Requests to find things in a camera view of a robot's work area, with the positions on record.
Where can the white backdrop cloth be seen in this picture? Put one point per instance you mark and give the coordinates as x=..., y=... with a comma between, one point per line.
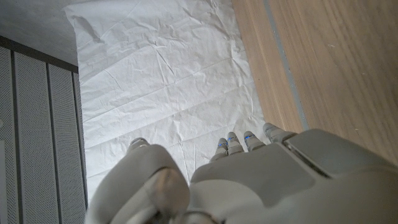
x=161, y=77

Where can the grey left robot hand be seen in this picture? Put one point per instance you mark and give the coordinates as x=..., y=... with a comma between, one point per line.
x=280, y=186

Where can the long grey tape strip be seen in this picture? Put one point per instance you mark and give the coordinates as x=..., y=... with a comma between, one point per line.
x=284, y=59

